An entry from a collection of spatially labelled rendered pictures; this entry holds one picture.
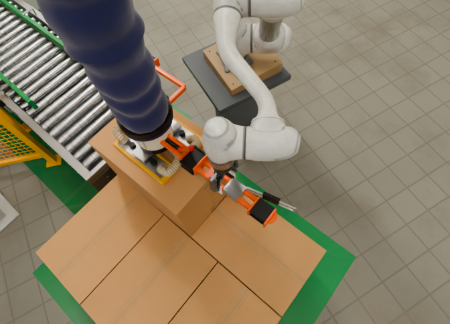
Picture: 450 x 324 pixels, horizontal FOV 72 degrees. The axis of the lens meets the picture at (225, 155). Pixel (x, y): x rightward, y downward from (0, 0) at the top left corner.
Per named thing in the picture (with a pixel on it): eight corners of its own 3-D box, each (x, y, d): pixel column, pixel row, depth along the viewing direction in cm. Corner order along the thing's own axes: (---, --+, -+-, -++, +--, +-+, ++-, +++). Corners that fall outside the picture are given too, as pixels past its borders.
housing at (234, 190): (222, 193, 124) (221, 189, 120) (233, 181, 127) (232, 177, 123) (236, 204, 122) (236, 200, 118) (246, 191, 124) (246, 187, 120)
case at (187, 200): (117, 175, 187) (87, 141, 152) (163, 129, 200) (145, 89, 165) (191, 237, 167) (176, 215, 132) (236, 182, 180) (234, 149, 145)
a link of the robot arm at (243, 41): (221, 40, 187) (217, 10, 167) (251, 39, 185) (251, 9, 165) (219, 61, 181) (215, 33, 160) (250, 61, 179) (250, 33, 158)
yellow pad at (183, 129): (142, 119, 156) (138, 113, 151) (155, 106, 159) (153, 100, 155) (191, 156, 145) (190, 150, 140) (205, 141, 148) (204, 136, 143)
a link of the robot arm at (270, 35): (252, 27, 180) (290, 26, 177) (251, 56, 182) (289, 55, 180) (246, -37, 104) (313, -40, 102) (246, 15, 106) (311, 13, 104)
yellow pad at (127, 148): (113, 145, 150) (109, 140, 145) (128, 131, 153) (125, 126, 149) (163, 186, 139) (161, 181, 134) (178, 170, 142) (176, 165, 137)
